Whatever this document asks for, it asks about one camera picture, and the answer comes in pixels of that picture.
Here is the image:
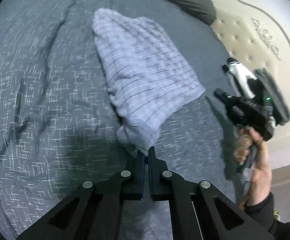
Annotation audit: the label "light blue plaid shorts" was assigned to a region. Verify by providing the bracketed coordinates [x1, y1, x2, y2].
[92, 8, 205, 156]

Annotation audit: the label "right forearm black sleeve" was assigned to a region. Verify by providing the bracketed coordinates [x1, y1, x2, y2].
[244, 193, 290, 239]

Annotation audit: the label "person's right hand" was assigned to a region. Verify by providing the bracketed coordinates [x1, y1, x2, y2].
[234, 127, 272, 206]

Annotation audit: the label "cream tufted headboard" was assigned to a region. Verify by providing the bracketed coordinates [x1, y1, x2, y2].
[212, 0, 290, 169]

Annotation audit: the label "blue patterned bed cover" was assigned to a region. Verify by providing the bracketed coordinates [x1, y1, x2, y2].
[0, 0, 241, 239]

